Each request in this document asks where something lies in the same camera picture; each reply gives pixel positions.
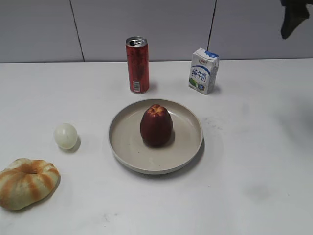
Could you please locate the white milk carton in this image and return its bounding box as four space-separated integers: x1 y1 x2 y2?
188 48 219 95

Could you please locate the white egg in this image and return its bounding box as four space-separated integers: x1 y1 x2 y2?
54 123 78 150

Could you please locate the red soda can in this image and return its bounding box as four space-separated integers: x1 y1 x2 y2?
126 36 149 94

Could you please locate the dark red apple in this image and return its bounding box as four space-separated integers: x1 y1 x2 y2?
140 104 173 147

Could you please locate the striped round bread bun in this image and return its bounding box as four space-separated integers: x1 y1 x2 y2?
0 158 60 210

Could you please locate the beige round plate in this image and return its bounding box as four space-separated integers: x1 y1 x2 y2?
108 99 203 175

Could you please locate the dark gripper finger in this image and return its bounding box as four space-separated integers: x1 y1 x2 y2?
280 0 313 40

